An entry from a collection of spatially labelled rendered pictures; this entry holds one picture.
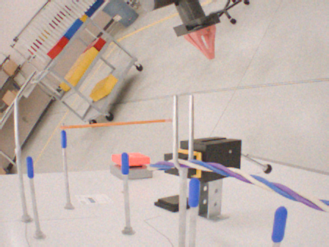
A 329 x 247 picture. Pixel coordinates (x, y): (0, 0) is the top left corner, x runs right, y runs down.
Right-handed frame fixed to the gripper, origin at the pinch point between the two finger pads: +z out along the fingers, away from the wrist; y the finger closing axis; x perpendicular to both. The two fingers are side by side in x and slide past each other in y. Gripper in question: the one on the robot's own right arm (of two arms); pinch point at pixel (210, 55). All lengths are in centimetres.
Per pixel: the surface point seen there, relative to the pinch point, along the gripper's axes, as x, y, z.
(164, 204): -37.6, 28.8, 9.8
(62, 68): 224, -781, -22
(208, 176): -36, 37, 6
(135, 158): -31.4, 12.1, 7.8
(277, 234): -45, 57, 3
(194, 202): -44, 48, 2
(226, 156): -32.5, 37.3, 5.3
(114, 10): 298, -585, -82
